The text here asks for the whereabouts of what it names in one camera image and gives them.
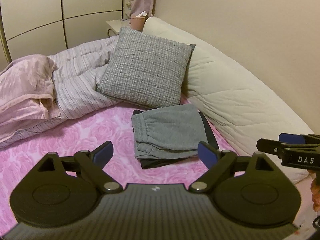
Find grey checked cushion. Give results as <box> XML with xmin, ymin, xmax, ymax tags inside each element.
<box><xmin>96</xmin><ymin>28</ymin><xmax>196</xmax><ymax>109</ymax></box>

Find white nightstand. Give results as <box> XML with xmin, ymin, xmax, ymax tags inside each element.
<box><xmin>106</xmin><ymin>19</ymin><xmax>130</xmax><ymax>37</ymax></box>

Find grey sweatpants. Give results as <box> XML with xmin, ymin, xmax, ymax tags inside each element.
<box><xmin>131</xmin><ymin>104</ymin><xmax>210</xmax><ymax>160</ymax></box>

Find grey striped quilt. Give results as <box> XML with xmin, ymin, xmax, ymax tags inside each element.
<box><xmin>1</xmin><ymin>36</ymin><xmax>120</xmax><ymax>148</ymax></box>

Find black garment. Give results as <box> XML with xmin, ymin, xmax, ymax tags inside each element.
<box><xmin>132</xmin><ymin>109</ymin><xmax>220</xmax><ymax>170</ymax></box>

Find cream wardrobe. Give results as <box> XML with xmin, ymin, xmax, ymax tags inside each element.
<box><xmin>1</xmin><ymin>0</ymin><xmax>123</xmax><ymax>67</ymax></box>

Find person's right hand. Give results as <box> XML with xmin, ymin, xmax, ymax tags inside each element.
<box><xmin>308</xmin><ymin>170</ymin><xmax>320</xmax><ymax>212</ymax></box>

